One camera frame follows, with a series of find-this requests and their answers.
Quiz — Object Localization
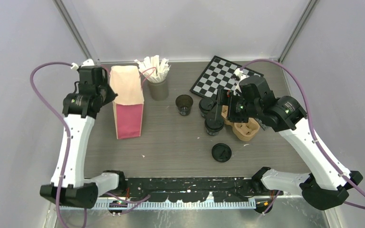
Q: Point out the brown cardboard cup carrier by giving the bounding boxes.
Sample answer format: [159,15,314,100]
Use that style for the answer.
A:
[221,105,261,142]

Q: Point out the bundle of white wrapped straws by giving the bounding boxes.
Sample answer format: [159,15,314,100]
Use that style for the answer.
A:
[134,55,170,84]

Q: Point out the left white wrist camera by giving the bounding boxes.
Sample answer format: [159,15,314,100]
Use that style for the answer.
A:
[80,59,96,67]

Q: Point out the pink and cream paper bag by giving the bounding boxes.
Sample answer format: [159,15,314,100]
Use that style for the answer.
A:
[110,66,144,140]

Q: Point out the black coffee cup lid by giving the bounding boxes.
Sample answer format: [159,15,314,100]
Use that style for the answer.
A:
[211,143,232,162]

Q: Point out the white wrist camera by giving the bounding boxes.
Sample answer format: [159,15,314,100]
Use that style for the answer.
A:
[80,59,96,67]
[232,68,245,81]

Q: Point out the grey cylindrical straw holder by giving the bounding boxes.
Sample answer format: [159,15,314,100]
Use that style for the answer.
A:
[148,79,169,101]

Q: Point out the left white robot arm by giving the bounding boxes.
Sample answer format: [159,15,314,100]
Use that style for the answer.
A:
[39,66,127,209]

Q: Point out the black lidded coffee cup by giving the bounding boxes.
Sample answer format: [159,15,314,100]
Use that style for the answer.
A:
[198,97,216,119]

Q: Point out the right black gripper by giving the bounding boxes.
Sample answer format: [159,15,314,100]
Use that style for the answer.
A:
[206,88,260,123]

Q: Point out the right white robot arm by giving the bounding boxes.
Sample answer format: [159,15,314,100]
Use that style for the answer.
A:
[216,76,363,210]

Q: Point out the black and white chessboard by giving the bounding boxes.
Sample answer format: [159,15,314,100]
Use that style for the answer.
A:
[190,56,264,99]

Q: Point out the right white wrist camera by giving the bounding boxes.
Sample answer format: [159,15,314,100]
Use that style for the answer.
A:
[232,68,245,81]

